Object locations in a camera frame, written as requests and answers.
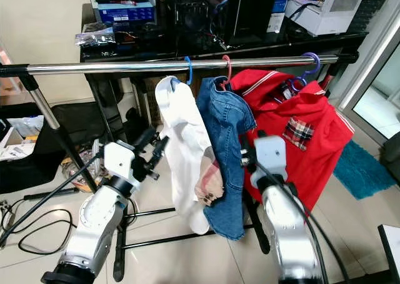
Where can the blue white box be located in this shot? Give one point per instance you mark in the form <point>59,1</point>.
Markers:
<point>125,13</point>

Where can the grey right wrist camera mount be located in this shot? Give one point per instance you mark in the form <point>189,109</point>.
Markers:
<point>270,159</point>

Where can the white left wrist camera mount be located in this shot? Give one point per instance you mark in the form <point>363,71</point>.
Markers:
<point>119,162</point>

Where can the clear plastic bag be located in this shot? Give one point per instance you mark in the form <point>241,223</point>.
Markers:
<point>95,37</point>

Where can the chrome black clothes rack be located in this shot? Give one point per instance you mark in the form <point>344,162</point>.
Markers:
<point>100,67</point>

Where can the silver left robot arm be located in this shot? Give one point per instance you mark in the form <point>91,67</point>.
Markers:
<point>94,228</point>

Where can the cardboard box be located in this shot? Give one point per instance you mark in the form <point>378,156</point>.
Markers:
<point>153,106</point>

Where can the black electronics case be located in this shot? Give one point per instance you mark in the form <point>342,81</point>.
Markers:
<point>190,15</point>

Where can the black desk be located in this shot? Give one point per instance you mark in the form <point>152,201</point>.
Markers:
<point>256,46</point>

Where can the red shirt plaid pocket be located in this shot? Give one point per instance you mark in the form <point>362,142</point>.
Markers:
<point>319,159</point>

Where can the teal floor rug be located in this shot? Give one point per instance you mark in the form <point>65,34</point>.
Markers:
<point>362,171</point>

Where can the sliding glass door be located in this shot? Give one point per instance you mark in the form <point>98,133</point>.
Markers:
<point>375,102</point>

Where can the black monitor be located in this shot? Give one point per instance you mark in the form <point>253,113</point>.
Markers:
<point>250,9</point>

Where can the white electronic device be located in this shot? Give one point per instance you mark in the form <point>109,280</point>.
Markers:
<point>331,21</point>

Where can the colourful snack bag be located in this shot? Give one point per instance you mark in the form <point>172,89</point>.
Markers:
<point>75,171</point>

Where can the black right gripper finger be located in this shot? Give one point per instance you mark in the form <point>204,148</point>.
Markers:
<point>260,134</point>
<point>246,146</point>

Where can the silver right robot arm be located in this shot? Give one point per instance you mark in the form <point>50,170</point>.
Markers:
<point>287,234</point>

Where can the black power strip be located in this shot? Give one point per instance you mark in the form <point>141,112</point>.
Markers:
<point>50,193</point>

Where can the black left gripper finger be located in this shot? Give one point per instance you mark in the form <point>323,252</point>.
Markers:
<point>159,152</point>
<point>144,139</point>

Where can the purple plastic hanger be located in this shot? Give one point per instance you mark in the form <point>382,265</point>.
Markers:
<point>317,62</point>

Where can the blue plastic hanger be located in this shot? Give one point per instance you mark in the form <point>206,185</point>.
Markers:
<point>190,70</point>

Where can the blue denim dress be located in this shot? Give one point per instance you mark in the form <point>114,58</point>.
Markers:
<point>228,127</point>

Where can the black open suitcase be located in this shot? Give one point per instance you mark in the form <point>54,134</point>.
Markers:
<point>31,171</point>

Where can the white button shirt plaid cuffs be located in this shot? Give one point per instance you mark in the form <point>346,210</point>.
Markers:
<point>184,146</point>

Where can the pink plastic hanger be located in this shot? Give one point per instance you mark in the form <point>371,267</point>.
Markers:
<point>229,67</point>

